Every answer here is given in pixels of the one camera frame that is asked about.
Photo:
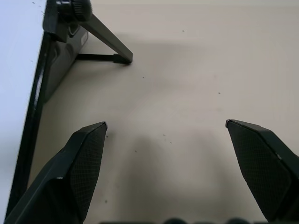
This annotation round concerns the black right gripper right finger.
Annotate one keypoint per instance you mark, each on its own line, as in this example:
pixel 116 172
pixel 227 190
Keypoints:
pixel 264 168

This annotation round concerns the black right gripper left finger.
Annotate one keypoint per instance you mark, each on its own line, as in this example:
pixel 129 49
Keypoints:
pixel 70 177

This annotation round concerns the black board stand leg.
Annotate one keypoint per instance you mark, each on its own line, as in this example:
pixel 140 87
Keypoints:
pixel 102 37

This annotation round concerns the white board with black frame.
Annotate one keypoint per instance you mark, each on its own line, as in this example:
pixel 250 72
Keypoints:
pixel 16 58

